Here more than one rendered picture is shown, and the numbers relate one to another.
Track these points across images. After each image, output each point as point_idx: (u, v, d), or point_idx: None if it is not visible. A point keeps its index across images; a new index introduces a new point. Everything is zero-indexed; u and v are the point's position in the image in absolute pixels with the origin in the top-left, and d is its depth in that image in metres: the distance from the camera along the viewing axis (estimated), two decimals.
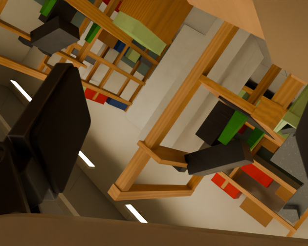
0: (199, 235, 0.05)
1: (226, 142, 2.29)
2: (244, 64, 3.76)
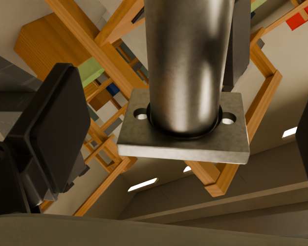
0: (199, 235, 0.05)
1: None
2: None
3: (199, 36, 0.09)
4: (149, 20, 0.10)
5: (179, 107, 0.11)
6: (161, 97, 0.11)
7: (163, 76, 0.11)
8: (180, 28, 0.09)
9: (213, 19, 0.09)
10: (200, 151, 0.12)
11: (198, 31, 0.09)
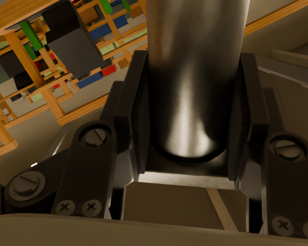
0: (199, 235, 0.05)
1: None
2: None
3: (207, 59, 0.08)
4: (153, 40, 0.09)
5: (183, 131, 0.10)
6: (164, 121, 0.10)
7: (166, 100, 0.10)
8: (186, 51, 0.08)
9: (224, 41, 0.08)
10: (206, 177, 0.11)
11: (207, 54, 0.08)
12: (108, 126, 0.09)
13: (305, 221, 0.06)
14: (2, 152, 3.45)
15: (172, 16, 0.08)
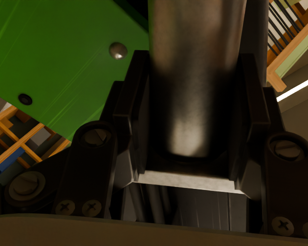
0: (199, 235, 0.05)
1: None
2: None
3: (206, 47, 0.09)
4: (153, 30, 0.09)
5: (182, 126, 0.10)
6: (163, 116, 0.10)
7: (165, 92, 0.10)
8: (185, 37, 0.08)
9: (222, 29, 0.08)
10: (205, 177, 0.11)
11: (206, 42, 0.08)
12: (108, 126, 0.09)
13: (305, 221, 0.06)
14: None
15: (172, 3, 0.08)
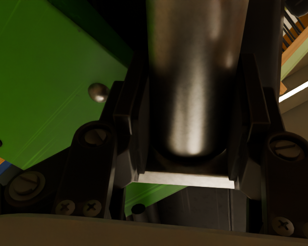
0: (199, 235, 0.05)
1: None
2: None
3: (208, 55, 0.08)
4: (153, 37, 0.09)
5: (184, 130, 0.10)
6: (164, 119, 0.10)
7: (167, 98, 0.10)
8: (187, 47, 0.08)
9: (225, 36, 0.08)
10: (207, 176, 0.11)
11: (208, 51, 0.08)
12: (108, 126, 0.09)
13: (305, 221, 0.06)
14: None
15: (173, 12, 0.08)
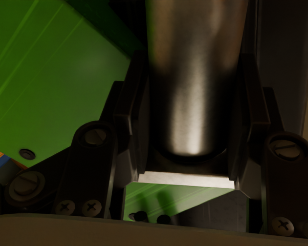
0: (199, 235, 0.05)
1: None
2: None
3: (208, 55, 0.08)
4: (153, 37, 0.09)
5: (184, 130, 0.10)
6: (164, 119, 0.10)
7: (167, 98, 0.10)
8: (187, 47, 0.08)
9: (224, 37, 0.08)
10: (207, 176, 0.11)
11: (207, 51, 0.08)
12: (108, 126, 0.09)
13: (305, 221, 0.06)
14: None
15: (172, 13, 0.08)
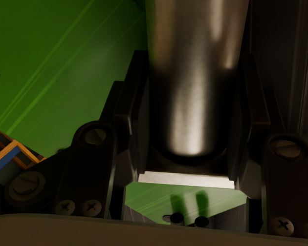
0: (199, 235, 0.05)
1: None
2: None
3: (208, 56, 0.08)
4: (153, 38, 0.09)
5: (184, 130, 0.10)
6: (164, 120, 0.10)
7: (167, 98, 0.10)
8: (187, 48, 0.08)
9: (224, 37, 0.08)
10: (207, 176, 0.11)
11: (208, 51, 0.08)
12: (108, 126, 0.09)
13: (305, 221, 0.06)
14: None
15: (173, 14, 0.08)
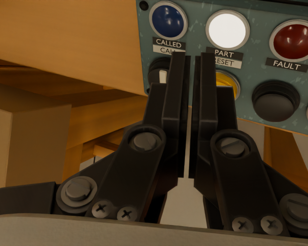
0: (199, 235, 0.05)
1: None
2: None
3: None
4: None
5: None
6: None
7: None
8: None
9: None
10: None
11: None
12: (159, 132, 0.08)
13: (261, 216, 0.06)
14: None
15: None
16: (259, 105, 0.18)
